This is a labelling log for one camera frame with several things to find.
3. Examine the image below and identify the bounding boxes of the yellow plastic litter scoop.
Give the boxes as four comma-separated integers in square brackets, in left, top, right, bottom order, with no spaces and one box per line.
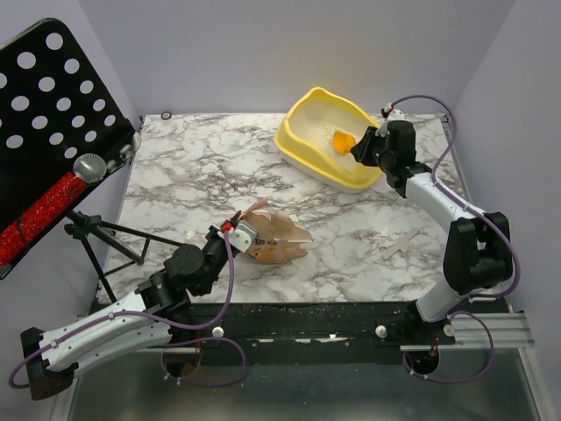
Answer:
[331,131,356,154]

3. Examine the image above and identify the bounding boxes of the pink cat litter bag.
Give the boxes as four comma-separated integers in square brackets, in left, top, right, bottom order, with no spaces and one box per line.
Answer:
[241,198,313,264]

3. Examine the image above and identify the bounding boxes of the yellow plastic litter box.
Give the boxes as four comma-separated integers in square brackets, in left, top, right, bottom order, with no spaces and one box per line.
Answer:
[274,87,381,193]

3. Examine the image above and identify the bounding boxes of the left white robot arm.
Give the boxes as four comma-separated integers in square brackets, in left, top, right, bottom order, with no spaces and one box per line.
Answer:
[17,214,258,401]

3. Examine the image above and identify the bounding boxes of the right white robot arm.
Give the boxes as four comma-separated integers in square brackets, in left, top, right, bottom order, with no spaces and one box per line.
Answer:
[351,120,514,344]

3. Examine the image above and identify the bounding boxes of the beige tofu litter pellets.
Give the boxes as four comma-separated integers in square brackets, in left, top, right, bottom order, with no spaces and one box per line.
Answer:
[302,123,348,159]

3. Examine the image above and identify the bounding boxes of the red glitter microphone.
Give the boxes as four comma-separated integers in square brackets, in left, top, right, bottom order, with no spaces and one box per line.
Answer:
[1,153,107,267]

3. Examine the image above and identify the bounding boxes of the black perforated music stand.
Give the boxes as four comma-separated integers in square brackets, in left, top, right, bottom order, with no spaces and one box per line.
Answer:
[1,18,139,277]

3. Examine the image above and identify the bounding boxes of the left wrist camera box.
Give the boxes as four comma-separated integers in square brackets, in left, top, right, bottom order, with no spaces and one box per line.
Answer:
[225,220,258,253]

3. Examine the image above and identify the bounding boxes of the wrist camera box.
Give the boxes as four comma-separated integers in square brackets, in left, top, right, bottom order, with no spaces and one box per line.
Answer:
[380,103,405,123]
[225,220,258,253]

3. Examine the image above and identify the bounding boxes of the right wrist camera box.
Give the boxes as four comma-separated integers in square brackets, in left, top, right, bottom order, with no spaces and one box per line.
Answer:
[380,103,405,123]

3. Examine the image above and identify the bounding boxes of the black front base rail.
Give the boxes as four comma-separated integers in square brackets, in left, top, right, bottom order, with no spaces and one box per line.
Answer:
[131,300,461,367]

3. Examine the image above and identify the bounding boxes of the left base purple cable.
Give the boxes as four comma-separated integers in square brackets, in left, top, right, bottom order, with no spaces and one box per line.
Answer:
[164,335,249,387]

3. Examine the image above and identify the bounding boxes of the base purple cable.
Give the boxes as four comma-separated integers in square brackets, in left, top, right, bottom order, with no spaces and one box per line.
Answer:
[164,335,249,387]
[401,310,495,383]

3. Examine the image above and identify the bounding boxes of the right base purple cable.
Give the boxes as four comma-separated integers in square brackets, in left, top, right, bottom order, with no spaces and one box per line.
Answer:
[401,310,495,383]

